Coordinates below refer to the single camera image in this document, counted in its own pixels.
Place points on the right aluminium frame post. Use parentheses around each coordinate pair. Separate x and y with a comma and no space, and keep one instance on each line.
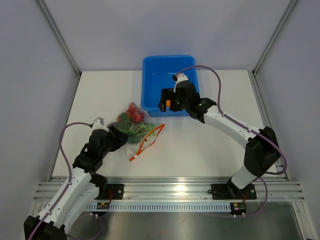
(275,34)

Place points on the white slotted cable duct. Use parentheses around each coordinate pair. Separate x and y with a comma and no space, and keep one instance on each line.
(150,207)

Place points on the yellow fake bell pepper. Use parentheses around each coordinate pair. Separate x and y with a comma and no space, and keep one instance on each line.
(167,104)

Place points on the red yellow fake grapes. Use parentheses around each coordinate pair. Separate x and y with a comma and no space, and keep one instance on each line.
(135,114)

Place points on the blue plastic bin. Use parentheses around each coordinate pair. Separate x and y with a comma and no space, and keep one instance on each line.
(157,72)

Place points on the aluminium frame post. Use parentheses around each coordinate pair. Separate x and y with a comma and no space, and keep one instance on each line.
(275,34)
(59,37)

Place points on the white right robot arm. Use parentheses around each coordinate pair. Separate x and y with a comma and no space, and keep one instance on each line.
(260,146)

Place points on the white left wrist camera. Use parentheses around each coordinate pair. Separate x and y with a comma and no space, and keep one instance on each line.
(99,124)

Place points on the left aluminium frame post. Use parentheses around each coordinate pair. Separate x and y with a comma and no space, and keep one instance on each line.
(59,37)

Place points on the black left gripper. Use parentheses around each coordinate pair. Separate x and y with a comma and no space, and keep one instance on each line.
(120,139)

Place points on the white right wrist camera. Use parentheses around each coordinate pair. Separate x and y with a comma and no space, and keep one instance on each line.
(178,78)

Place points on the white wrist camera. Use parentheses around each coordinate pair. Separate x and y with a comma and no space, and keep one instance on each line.
(178,78)
(99,124)

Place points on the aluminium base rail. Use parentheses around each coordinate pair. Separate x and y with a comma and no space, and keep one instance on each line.
(195,189)

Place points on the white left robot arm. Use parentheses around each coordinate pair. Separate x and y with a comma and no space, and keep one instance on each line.
(82,186)

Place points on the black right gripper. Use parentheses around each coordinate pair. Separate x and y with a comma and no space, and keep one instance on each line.
(166,94)

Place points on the clear zip top bag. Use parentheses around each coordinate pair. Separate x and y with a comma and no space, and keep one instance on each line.
(134,150)

